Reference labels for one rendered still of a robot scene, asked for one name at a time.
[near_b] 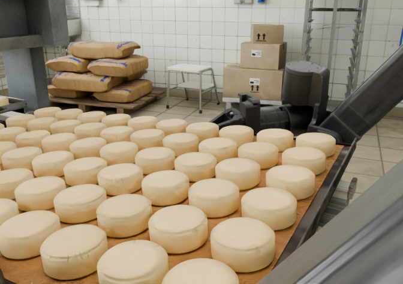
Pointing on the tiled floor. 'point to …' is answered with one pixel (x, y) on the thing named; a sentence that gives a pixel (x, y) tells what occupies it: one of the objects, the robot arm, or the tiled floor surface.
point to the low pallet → (87, 102)
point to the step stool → (192, 81)
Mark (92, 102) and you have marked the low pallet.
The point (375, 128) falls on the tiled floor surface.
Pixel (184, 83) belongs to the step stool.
